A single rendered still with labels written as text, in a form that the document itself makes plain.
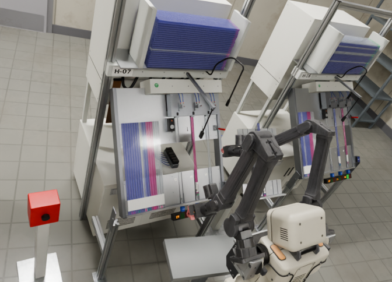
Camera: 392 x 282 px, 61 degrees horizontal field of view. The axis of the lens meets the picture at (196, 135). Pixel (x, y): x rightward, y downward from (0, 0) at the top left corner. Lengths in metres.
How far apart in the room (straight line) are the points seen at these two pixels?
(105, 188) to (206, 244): 0.71
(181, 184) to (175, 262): 0.44
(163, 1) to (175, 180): 1.01
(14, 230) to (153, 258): 0.99
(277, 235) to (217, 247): 0.77
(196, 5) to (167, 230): 1.74
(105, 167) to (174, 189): 0.51
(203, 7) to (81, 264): 1.85
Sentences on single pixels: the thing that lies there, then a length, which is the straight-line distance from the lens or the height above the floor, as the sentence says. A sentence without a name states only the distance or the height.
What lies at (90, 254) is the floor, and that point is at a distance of 2.62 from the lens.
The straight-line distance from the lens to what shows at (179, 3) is 1.96.
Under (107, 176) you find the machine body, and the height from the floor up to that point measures 0.62.
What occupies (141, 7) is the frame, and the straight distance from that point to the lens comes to 1.80.
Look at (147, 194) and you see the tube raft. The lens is 1.95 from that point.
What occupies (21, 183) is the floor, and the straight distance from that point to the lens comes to 2.98.
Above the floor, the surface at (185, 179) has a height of 0.82.
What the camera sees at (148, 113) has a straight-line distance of 1.94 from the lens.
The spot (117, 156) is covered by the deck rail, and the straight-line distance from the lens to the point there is 1.87.
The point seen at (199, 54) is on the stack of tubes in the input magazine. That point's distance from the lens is 1.93.
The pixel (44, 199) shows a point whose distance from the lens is 1.89.
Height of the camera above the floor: 2.27
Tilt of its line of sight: 37 degrees down
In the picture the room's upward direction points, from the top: 23 degrees clockwise
